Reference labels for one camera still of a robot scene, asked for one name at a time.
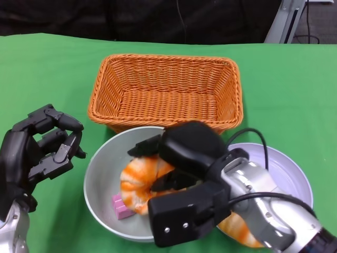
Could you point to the orange white swirl bread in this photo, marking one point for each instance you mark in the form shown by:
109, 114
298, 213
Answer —
237, 229
137, 179

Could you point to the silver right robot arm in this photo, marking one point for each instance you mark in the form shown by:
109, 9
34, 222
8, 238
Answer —
263, 218

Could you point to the orange wicker basket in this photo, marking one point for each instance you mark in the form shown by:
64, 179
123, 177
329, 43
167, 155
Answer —
168, 105

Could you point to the grey metal frame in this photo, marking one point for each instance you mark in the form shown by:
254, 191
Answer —
280, 23

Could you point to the pink cake block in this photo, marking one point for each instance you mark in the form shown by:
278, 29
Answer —
122, 208

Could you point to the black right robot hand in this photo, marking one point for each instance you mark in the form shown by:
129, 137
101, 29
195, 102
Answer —
189, 147

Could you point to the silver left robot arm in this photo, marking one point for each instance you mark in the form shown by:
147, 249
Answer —
15, 232

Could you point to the grey round bowl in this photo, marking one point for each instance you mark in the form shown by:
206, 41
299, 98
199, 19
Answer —
105, 168

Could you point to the black backdrop curtain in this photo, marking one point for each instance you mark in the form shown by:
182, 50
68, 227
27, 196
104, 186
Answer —
79, 18

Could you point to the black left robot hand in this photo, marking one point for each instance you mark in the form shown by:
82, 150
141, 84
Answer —
15, 163

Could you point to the green tablecloth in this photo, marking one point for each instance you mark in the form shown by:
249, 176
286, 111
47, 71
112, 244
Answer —
289, 92

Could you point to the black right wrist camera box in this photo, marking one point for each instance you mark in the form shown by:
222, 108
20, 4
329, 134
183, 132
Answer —
184, 218

